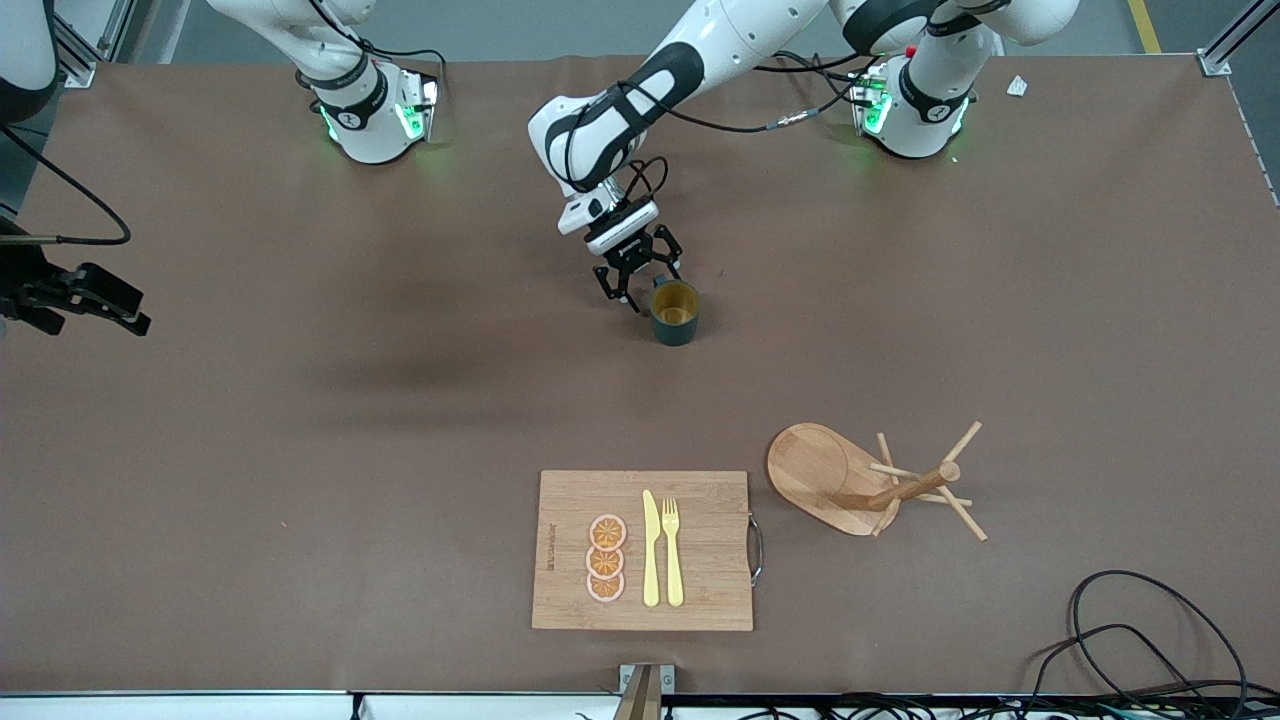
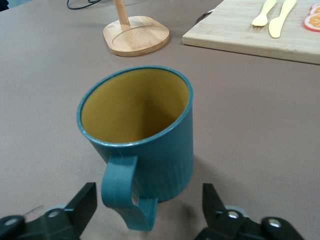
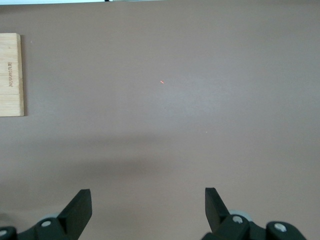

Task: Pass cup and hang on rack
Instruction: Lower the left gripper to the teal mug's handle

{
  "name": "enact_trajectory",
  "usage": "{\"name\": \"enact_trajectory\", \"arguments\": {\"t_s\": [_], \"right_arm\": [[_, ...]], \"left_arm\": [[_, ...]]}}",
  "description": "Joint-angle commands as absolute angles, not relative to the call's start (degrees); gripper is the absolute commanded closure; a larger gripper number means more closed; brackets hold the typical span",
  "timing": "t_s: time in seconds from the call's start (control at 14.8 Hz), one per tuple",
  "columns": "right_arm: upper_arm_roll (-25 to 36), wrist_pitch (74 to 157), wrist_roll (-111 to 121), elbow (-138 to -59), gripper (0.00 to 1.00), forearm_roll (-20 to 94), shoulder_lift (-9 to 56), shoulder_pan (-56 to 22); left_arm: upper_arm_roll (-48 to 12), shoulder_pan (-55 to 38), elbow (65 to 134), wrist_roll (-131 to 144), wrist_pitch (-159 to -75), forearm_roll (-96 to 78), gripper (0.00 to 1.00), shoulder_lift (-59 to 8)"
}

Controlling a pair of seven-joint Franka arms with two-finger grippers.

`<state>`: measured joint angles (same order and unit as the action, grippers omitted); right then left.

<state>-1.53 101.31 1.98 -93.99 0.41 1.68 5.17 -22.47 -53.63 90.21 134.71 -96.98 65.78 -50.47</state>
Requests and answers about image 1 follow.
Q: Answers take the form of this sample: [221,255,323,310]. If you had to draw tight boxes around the dark green ribbed cup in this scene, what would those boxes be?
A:
[651,279,701,348]

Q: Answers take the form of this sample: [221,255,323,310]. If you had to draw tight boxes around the wooden cup rack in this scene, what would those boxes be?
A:
[767,421,989,543]

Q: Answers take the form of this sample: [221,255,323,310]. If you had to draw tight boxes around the brown table cover mat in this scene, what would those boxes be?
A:
[0,50,1280,698]

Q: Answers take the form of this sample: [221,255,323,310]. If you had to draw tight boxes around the yellow plastic knife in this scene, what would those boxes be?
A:
[642,489,662,608]

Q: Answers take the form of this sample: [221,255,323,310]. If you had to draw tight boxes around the yellow plastic fork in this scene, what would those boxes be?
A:
[661,497,685,608]

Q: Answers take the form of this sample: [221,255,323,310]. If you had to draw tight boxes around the wooden cutting board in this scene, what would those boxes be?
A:
[531,470,765,632]

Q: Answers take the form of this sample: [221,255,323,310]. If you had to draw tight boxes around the aluminium profile bar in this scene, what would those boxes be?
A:
[1197,0,1280,77]

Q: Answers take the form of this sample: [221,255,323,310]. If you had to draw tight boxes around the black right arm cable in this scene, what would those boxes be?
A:
[0,122,133,247]

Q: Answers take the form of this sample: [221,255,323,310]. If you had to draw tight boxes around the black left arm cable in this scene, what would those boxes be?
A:
[560,50,906,201]

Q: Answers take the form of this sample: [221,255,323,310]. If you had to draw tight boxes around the aluminium frame struts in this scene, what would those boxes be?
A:
[55,0,186,89]

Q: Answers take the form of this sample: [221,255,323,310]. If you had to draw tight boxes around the black arm base cable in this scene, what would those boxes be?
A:
[766,50,866,106]

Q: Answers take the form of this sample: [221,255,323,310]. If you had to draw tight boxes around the metal mount bracket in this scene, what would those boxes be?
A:
[612,663,676,720]

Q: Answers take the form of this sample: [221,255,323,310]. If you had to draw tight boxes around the white table edge rail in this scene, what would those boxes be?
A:
[0,690,621,720]

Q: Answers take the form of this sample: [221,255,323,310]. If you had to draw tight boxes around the black floor cable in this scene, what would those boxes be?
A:
[1070,570,1251,706]
[1020,625,1280,720]

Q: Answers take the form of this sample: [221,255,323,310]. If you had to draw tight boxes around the tangled black cable bundle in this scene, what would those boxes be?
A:
[760,690,1280,720]

